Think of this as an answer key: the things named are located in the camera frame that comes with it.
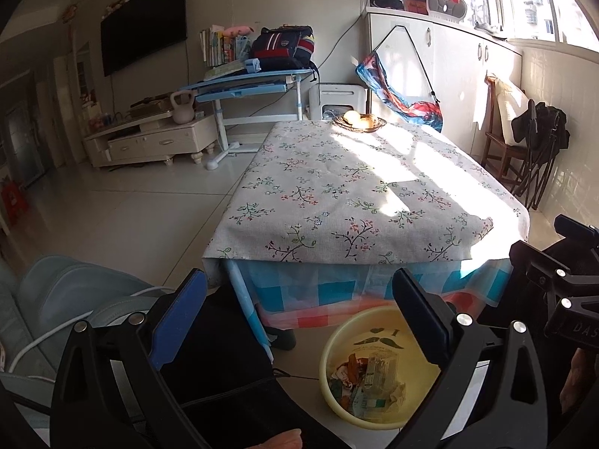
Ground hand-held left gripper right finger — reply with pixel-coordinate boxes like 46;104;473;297
392;268;549;449

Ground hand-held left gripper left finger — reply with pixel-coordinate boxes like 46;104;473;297
51;269;209;449

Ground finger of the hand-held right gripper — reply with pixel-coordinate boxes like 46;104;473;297
509;240;599;333
554;214;599;244

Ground yellow plastic basin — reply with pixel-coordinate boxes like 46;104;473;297
319;306;452;430

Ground red snack packet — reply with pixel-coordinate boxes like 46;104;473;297
333;354;363;387

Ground person's right hand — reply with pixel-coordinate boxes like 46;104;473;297
560;346;599;415

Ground person's left hand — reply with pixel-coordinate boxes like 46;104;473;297
255;431;306;449

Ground person's left leg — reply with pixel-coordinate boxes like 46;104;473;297
159;285;338;449

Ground blue checkered tablecloth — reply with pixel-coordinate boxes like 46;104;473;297
225;257;514;361

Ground black folding chair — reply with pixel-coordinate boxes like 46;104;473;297
510;99;571;210

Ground black slipper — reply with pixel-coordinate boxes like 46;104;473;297
270;329;297;351

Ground wooden chair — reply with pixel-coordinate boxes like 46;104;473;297
482;75;527;185

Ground blue-grey sofa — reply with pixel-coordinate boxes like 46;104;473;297
0;255;164;431

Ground white cushion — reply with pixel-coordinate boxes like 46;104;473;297
493;77;532;146

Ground floral tablecloth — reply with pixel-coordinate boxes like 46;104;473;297
202;119;530;288

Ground white television cabinet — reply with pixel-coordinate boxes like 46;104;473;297
83;110;220;168

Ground colourful tote bag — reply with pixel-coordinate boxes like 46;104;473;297
356;25;444;132

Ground woven fruit basket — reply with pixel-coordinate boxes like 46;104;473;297
332;113;388;132

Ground pink kettlebell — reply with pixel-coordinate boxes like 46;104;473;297
169;90;196;125

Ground grey sneakers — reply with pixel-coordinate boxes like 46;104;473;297
474;21;508;40

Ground wooden tray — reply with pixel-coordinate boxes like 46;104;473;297
130;97;171;117

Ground white air purifier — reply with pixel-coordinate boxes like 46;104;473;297
306;83;366;121

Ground blue study desk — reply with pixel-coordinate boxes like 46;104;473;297
180;68;319;170

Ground open book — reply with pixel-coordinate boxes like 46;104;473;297
203;63;246;81

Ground white plastic basket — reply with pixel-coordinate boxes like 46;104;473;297
427;0;469;22

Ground row of books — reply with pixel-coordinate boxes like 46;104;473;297
200;25;237;68

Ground navy red backpack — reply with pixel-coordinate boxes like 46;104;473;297
248;25;320;72

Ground black television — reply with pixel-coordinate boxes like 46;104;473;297
100;0;187;77

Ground white cable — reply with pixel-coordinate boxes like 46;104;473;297
4;285;179;382

